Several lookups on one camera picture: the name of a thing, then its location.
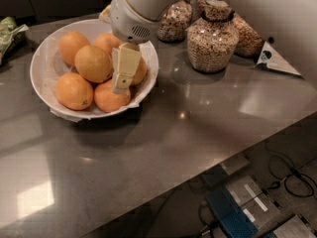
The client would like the glass cereal jar front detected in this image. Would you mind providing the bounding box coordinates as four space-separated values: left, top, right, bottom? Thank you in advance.
187 0 239 73

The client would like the grey metal case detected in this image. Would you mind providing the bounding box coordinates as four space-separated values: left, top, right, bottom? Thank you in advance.
272 215 317 238

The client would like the orange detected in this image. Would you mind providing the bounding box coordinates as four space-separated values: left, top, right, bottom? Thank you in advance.
94 80 131 112
74 46 113 83
55 72 94 110
93 33 122 56
131 59 148 86
58 31 90 66

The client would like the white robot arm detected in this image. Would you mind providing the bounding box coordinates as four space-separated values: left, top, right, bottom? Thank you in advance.
99 0 317 88

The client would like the glass cereal jar right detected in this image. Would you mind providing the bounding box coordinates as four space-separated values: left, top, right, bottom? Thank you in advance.
233 14 264 58

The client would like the white bowl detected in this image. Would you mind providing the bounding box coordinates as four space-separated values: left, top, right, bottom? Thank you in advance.
29 18 159 120

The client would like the black floor cable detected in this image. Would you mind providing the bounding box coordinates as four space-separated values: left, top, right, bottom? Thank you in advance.
264 139 317 199

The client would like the glass cereal jar back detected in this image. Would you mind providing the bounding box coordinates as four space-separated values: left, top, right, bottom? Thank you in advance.
196 0 205 13

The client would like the glass cereal jar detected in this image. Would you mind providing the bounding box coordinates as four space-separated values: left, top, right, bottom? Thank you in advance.
157 0 193 43
233 14 264 58
196 0 205 13
187 0 239 73

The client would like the blue and grey floor box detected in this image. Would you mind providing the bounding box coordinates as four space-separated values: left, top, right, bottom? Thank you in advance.
201 153 281 238

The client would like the glass cereal jar left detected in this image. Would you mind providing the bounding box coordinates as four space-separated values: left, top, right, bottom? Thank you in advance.
157 0 193 43

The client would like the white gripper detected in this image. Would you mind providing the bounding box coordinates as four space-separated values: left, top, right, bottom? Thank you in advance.
98 0 162 94

